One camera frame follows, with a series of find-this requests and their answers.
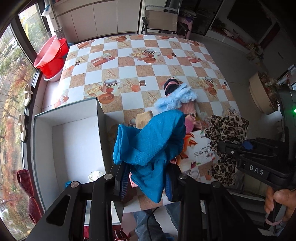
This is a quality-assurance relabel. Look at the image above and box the folding chair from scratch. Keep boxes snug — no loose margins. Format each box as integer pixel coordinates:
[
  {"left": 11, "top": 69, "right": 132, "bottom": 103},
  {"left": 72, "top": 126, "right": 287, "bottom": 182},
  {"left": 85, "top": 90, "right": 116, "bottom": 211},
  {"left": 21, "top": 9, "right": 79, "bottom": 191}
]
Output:
[{"left": 142, "top": 5, "right": 179, "bottom": 35}]

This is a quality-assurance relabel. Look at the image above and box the salmon knit cloth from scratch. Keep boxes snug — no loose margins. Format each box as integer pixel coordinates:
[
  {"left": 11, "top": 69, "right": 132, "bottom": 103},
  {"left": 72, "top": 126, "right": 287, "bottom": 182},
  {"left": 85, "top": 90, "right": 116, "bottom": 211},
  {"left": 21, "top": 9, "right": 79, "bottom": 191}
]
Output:
[{"left": 180, "top": 101, "right": 198, "bottom": 116}]

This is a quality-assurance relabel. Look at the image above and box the person's right hand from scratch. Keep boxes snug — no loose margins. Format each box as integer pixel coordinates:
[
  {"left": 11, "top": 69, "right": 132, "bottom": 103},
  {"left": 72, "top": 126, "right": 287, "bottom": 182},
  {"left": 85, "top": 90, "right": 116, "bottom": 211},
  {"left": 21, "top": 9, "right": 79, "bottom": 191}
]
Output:
[{"left": 264, "top": 187, "right": 296, "bottom": 226}]

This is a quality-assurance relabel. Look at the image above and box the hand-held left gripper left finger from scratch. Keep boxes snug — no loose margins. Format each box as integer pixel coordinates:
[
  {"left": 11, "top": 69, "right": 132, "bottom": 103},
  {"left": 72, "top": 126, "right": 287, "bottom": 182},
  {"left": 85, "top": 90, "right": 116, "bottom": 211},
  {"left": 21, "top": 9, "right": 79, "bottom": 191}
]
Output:
[{"left": 28, "top": 163, "right": 131, "bottom": 241}]

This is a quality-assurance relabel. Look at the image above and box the white cardboard box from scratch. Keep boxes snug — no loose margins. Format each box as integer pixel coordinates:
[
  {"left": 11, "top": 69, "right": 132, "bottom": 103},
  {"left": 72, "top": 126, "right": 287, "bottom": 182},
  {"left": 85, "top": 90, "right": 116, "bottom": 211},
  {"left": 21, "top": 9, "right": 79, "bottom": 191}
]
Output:
[{"left": 31, "top": 97, "right": 125, "bottom": 226}]

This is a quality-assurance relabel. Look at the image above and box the dark glass cabinet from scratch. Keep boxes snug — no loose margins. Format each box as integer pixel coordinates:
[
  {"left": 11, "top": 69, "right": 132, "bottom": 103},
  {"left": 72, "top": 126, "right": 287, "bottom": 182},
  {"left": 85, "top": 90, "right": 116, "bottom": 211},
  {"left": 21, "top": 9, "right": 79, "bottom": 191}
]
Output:
[{"left": 192, "top": 0, "right": 223, "bottom": 36}]

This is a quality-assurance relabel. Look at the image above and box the leopard print cloth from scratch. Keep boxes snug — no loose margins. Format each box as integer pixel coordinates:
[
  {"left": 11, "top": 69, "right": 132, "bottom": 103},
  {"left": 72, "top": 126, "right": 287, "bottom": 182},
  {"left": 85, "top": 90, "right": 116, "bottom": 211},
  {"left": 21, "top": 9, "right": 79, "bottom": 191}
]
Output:
[{"left": 205, "top": 114, "right": 250, "bottom": 186}]

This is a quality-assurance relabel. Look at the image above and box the black cable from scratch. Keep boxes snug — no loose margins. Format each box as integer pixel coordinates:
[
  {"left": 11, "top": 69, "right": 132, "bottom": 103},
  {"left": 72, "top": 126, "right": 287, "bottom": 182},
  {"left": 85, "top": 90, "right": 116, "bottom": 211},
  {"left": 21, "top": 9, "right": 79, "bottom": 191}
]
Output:
[{"left": 145, "top": 206, "right": 162, "bottom": 241}]

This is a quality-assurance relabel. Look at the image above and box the round beige basket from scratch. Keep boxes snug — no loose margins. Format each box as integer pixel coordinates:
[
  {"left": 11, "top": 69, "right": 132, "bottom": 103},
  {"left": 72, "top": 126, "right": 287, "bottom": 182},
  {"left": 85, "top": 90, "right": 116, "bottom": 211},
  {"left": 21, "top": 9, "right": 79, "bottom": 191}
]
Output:
[{"left": 249, "top": 71, "right": 281, "bottom": 115}]

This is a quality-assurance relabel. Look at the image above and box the white shoe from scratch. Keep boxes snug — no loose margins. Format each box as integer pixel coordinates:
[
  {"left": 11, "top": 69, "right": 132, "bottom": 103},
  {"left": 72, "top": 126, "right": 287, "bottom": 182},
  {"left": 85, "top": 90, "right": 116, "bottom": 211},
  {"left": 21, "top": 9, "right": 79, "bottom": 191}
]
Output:
[
  {"left": 18, "top": 114, "right": 28, "bottom": 142},
  {"left": 24, "top": 84, "right": 34, "bottom": 107}
]

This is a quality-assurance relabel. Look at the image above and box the blue knit cloth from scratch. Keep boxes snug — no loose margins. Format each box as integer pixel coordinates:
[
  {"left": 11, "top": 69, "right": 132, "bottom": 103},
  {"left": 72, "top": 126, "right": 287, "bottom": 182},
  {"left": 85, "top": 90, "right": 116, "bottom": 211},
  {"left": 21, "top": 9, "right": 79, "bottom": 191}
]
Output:
[{"left": 112, "top": 110, "right": 186, "bottom": 202}]

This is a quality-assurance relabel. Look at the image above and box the light blue fluffy cloth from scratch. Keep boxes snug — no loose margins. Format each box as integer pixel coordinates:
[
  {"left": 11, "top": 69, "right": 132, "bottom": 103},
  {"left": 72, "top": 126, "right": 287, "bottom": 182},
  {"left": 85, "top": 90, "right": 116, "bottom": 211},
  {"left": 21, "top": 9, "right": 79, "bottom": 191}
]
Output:
[{"left": 154, "top": 83, "right": 199, "bottom": 114}]

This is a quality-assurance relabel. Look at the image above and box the white dotted cloth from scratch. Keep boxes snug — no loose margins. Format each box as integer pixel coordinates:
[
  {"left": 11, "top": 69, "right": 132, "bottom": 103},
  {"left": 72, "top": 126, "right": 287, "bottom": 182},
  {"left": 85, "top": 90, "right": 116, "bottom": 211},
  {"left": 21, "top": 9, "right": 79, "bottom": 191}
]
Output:
[{"left": 88, "top": 171, "right": 103, "bottom": 181}]

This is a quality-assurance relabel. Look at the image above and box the black television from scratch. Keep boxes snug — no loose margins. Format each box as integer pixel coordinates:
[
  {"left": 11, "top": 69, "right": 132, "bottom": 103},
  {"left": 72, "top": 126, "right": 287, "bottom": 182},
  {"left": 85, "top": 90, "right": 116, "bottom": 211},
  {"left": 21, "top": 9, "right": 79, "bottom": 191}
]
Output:
[{"left": 227, "top": 0, "right": 273, "bottom": 29}]

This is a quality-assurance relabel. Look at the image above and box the red knit slipper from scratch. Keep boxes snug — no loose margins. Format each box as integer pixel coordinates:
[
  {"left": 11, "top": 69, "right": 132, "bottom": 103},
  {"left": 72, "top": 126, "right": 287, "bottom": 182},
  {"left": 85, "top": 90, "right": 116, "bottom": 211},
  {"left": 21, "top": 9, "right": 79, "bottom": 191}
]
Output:
[
  {"left": 27, "top": 197, "right": 43, "bottom": 225},
  {"left": 16, "top": 170, "right": 35, "bottom": 198}
]

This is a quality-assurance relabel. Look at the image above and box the beige cloth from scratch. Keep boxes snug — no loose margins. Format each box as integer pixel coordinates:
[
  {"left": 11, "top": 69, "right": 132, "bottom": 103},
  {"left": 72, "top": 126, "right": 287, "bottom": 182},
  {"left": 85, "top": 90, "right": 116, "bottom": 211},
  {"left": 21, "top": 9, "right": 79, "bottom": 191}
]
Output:
[{"left": 135, "top": 111, "right": 153, "bottom": 129}]

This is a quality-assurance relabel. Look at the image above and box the white basin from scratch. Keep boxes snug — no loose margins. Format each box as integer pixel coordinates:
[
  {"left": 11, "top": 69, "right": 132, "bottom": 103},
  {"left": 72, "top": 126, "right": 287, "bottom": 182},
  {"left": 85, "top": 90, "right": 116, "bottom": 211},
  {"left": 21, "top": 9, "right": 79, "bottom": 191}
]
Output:
[{"left": 43, "top": 68, "right": 63, "bottom": 82}]

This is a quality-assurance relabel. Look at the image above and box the person's jeans leg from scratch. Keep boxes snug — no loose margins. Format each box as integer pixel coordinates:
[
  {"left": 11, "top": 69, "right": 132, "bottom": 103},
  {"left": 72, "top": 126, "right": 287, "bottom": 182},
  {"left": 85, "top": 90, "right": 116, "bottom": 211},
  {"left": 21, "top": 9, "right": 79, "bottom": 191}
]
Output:
[{"left": 133, "top": 202, "right": 185, "bottom": 241}]

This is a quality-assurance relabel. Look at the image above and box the pink navy knit sock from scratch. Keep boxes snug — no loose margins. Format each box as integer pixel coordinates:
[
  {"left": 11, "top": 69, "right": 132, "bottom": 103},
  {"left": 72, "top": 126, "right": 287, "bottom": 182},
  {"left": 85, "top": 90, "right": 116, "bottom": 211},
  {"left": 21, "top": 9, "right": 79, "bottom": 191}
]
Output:
[{"left": 163, "top": 78, "right": 183, "bottom": 96}]

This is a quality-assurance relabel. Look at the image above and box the translucent red basin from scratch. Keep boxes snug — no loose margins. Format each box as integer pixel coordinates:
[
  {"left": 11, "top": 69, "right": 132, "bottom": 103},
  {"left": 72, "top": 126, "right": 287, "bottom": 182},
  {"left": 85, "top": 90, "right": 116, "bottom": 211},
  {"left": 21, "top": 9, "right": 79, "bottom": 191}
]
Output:
[{"left": 34, "top": 35, "right": 63, "bottom": 68}]

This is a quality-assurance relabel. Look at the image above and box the red patterned bag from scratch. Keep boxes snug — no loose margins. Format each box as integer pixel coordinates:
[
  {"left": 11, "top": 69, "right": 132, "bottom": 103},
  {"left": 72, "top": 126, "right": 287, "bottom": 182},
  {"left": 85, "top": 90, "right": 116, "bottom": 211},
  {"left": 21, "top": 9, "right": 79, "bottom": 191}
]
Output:
[{"left": 111, "top": 228, "right": 130, "bottom": 241}]

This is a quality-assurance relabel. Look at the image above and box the beige wall cabinet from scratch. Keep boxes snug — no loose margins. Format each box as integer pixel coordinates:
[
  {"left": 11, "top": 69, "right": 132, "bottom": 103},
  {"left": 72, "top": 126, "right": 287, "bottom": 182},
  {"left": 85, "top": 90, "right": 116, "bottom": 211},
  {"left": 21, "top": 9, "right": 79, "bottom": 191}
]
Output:
[{"left": 53, "top": 0, "right": 141, "bottom": 43}]

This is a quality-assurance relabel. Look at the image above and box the red plastic bucket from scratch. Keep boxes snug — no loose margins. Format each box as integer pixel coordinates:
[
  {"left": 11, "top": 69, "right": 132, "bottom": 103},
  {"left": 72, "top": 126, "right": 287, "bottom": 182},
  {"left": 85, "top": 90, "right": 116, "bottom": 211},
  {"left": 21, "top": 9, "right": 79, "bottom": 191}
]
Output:
[{"left": 37, "top": 38, "right": 69, "bottom": 78}]

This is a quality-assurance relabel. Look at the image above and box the pink plastic stool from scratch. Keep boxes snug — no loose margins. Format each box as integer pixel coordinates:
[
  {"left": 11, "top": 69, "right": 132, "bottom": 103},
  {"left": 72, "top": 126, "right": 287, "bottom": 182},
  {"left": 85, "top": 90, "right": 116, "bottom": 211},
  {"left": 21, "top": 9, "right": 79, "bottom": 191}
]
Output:
[{"left": 177, "top": 17, "right": 193, "bottom": 39}]

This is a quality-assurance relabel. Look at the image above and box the printed paper box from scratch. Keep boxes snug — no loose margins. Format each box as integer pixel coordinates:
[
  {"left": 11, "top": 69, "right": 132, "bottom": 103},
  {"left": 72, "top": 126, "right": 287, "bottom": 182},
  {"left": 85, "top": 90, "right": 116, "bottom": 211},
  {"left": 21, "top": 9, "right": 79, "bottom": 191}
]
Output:
[{"left": 170, "top": 128, "right": 222, "bottom": 179}]

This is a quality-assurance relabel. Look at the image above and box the checked printed tablecloth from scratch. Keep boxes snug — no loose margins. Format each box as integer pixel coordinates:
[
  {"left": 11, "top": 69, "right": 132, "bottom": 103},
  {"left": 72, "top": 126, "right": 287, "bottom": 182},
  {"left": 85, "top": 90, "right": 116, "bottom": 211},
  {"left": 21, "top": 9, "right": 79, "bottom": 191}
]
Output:
[{"left": 50, "top": 33, "right": 241, "bottom": 212}]

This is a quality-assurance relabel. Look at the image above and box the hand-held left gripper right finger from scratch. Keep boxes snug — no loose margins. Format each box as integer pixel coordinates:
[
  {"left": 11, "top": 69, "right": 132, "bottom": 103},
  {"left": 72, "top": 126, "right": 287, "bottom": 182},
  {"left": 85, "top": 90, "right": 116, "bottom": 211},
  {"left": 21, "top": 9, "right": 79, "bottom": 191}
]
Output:
[{"left": 165, "top": 163, "right": 263, "bottom": 241}]

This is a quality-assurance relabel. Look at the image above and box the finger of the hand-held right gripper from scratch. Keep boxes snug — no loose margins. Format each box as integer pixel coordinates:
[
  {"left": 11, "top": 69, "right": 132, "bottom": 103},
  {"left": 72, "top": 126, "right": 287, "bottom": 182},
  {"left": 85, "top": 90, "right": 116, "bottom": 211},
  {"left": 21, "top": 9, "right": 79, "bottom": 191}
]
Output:
[
  {"left": 216, "top": 140, "right": 247, "bottom": 163},
  {"left": 242, "top": 137, "right": 285, "bottom": 155}
]

